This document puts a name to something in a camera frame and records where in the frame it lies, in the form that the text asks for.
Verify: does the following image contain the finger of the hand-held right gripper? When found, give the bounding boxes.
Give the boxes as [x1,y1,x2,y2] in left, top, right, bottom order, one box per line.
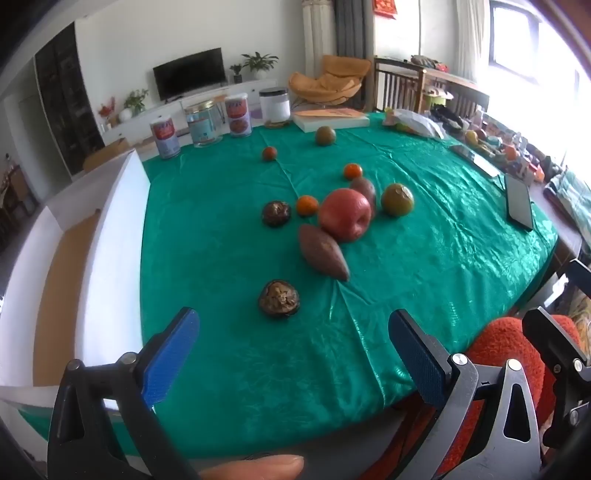
[556,258,591,305]
[522,307,591,449]

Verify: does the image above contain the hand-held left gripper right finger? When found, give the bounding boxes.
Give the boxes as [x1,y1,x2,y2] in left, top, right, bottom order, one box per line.
[389,309,542,480]

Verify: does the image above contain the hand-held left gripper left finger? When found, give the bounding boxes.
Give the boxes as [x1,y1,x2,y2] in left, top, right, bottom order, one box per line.
[46,307,201,480]

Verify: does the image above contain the white wooden tray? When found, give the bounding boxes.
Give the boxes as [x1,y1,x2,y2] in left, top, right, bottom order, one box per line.
[0,148,154,416]

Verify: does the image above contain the purple sweet potato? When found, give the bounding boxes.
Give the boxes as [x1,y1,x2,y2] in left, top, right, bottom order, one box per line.
[349,176,378,217]
[298,224,351,282]

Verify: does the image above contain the yellow-green orange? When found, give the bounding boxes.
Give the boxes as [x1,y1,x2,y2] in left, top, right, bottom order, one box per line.
[381,183,415,217]

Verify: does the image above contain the red apple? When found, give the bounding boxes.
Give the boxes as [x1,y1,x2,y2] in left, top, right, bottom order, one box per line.
[318,188,373,243]

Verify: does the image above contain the person's left hand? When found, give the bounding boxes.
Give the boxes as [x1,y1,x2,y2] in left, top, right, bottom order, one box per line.
[199,455,305,480]

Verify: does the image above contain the green tablecloth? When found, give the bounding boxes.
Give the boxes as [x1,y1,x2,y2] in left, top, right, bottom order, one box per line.
[18,113,559,462]

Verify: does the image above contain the black smartphone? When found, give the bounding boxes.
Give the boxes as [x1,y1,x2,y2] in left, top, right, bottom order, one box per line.
[504,173,535,232]

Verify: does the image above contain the pile of small toys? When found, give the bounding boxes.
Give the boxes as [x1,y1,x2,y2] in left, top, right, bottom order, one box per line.
[462,106,566,185]

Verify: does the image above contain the wooden slatted chair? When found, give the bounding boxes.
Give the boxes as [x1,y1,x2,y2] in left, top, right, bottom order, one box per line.
[418,69,490,118]
[373,58,426,114]

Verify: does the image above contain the red label tin can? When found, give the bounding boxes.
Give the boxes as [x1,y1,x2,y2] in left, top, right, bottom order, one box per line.
[225,93,252,138]
[150,117,181,160]

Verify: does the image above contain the crumpled plastic bag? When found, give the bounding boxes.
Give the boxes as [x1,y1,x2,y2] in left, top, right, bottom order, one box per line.
[383,108,446,139]

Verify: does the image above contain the clear jar teal label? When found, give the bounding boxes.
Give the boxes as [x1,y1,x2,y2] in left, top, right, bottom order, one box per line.
[185,100,223,148]

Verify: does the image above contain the window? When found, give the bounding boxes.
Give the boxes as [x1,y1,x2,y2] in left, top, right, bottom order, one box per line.
[488,2,591,153]

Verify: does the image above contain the white television cabinet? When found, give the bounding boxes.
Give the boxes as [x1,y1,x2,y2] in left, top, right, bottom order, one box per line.
[100,78,287,145]

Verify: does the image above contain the red flowers in vase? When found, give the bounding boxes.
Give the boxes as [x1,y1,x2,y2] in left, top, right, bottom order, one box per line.
[98,97,116,130]

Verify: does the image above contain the white flat box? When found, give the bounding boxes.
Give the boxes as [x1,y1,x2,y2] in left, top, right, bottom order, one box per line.
[293,108,371,134]

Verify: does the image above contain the green plant white pot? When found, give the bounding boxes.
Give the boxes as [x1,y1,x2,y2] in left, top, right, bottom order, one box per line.
[119,89,149,121]

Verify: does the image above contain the clear jar black lid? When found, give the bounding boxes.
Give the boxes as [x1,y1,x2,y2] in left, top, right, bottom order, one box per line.
[259,87,291,127]

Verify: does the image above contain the dark glass cabinet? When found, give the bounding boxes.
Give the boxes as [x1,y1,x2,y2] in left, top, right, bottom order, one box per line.
[34,23,105,176]

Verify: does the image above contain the black television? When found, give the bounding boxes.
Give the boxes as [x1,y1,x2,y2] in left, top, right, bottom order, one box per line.
[153,47,228,102]

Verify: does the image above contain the orange lounge chair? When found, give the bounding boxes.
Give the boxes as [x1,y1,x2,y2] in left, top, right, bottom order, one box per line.
[288,55,372,108]

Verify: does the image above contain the green potted plant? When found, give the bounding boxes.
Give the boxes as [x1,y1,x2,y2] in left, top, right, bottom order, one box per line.
[241,52,280,80]

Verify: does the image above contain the grey curtain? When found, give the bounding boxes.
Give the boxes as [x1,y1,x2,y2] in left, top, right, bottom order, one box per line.
[333,0,375,61]

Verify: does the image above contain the white curtain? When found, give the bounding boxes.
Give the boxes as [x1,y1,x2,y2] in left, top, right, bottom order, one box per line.
[301,0,338,79]

